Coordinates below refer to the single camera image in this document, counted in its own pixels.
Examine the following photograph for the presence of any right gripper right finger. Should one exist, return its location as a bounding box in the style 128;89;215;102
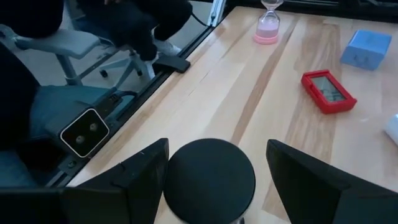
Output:
266;139;398;224

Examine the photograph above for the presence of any pink round cup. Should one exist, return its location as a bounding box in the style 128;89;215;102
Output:
253;0;284;45

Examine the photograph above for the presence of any glass jar with black lid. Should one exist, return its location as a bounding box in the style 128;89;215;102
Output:
163;138;256;224

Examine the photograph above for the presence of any black table-level camera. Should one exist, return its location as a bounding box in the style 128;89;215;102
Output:
45;107;111;159

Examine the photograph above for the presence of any person's shoe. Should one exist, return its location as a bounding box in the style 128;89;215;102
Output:
152;39;183;57

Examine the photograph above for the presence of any blue power adapter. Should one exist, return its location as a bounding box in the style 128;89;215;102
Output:
340;29;392;71

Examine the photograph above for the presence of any black camera cable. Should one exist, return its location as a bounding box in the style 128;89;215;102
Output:
93;90;139;119

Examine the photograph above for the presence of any black edge clamp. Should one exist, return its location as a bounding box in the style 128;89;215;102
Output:
152;55;191;74

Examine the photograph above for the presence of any silver aluminium bar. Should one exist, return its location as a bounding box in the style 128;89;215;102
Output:
207;0;227;27

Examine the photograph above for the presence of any grey office chair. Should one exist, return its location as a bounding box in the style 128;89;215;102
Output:
0;24;156;87

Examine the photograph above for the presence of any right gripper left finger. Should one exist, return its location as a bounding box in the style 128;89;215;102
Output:
0;138;170;224

